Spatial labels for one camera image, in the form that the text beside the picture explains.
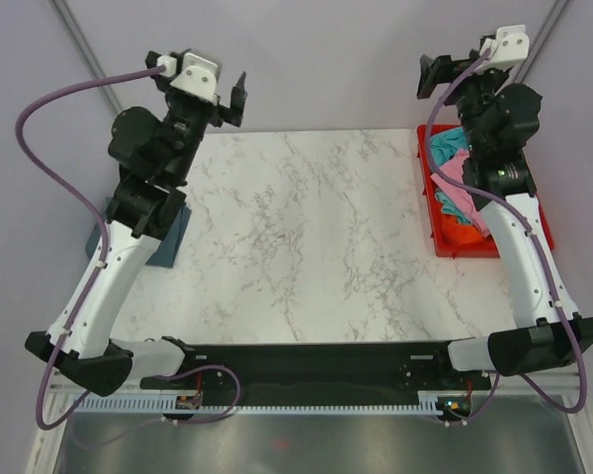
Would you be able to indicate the teal t shirt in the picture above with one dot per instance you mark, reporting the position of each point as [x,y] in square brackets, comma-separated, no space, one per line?
[446,144]

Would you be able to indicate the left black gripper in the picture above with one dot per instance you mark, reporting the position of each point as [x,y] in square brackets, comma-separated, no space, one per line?
[233,114]

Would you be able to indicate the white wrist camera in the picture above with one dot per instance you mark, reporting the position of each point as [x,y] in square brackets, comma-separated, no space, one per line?
[192,72]
[508,47]

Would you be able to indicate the aluminium frame post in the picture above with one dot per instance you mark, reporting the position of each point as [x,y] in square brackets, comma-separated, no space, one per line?
[558,10]
[86,53]

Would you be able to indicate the white slotted cable duct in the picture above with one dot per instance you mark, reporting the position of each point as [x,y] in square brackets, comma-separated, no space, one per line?
[177,405]

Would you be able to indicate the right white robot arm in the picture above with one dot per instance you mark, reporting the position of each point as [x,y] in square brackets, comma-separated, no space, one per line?
[498,119]

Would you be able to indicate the left aluminium frame post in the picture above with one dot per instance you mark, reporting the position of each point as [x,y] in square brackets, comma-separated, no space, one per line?
[86,53]

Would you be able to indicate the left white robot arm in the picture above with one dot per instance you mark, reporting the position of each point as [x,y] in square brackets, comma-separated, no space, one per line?
[155,157]

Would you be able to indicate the orange t shirt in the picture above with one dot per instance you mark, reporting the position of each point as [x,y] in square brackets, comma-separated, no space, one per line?
[462,235]

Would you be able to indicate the right aluminium frame post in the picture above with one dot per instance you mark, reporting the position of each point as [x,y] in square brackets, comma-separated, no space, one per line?
[558,10]

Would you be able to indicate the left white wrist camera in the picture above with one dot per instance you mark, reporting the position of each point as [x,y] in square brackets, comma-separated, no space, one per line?
[192,72]

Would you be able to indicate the aluminium front rail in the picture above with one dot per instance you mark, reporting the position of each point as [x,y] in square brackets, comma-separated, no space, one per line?
[556,380]

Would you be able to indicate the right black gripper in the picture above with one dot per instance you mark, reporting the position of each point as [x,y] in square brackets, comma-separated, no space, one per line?
[441,70]

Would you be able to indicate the red plastic bin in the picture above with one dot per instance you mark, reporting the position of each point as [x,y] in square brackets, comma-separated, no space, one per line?
[444,246]

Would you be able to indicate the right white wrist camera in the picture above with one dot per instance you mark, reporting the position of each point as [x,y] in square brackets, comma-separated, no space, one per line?
[508,47]

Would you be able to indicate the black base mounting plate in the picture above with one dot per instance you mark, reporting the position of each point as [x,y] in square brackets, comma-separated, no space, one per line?
[318,374]

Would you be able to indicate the dark blue-grey t shirt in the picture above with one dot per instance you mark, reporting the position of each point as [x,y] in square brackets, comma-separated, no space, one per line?
[170,242]

